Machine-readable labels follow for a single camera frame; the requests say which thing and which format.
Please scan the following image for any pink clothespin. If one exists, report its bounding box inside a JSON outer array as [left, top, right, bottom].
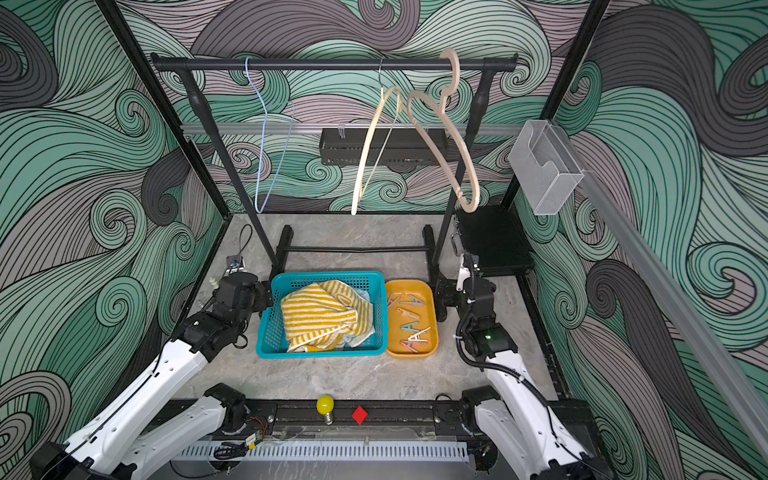
[[388, 292, 426, 307], [400, 340, 420, 355]]

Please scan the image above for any orange clothespin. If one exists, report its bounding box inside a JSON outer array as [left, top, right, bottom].
[[396, 307, 421, 320]]

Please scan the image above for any green clothespin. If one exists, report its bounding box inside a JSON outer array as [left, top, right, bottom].
[[400, 322, 423, 334]]

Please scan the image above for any yellow striped towel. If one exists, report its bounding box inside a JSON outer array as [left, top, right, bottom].
[[280, 280, 357, 353]]

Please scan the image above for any blue wire hanger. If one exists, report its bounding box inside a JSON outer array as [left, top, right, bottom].
[[244, 57, 295, 214]]

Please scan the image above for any light blue towel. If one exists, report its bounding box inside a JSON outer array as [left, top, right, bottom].
[[343, 288, 375, 348]]

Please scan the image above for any cream plastic hanger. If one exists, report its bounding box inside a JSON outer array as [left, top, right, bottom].
[[350, 59, 404, 216]]

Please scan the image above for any pink wooden hanger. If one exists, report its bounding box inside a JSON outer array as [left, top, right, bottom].
[[406, 48, 481, 213]]

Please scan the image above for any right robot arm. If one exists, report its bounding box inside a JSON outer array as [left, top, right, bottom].
[[453, 277, 614, 479]]

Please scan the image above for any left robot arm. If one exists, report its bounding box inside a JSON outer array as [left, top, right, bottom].
[[29, 272, 272, 479]]

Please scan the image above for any black clothes rack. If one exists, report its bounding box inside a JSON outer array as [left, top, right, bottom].
[[151, 54, 519, 299]]

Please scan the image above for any yellow plastic tray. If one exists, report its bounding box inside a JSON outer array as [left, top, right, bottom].
[[386, 279, 440, 359]]

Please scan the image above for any teal perforated plastic basket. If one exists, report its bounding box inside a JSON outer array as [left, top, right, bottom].
[[256, 271, 389, 359]]

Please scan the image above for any black case on floor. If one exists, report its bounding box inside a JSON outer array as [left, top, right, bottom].
[[457, 206, 534, 277]]

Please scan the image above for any yellow light bulb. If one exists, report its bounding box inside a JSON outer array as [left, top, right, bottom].
[[316, 395, 335, 425]]

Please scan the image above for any red diamond marker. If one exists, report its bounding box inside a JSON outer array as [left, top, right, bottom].
[[352, 406, 369, 425]]

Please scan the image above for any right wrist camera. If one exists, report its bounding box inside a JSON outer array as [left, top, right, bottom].
[[455, 253, 478, 292]]

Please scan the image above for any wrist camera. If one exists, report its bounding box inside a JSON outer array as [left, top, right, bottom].
[[455, 253, 478, 292], [225, 254, 245, 275]]

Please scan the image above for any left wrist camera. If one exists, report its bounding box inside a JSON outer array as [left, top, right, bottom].
[[225, 254, 245, 275]]

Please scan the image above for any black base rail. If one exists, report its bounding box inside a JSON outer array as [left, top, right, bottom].
[[211, 397, 482, 440]]

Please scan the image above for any clear acrylic wall box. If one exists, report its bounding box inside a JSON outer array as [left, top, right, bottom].
[[508, 120, 584, 216]]

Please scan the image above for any white slotted cable duct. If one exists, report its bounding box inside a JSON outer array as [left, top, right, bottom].
[[167, 440, 471, 464]]

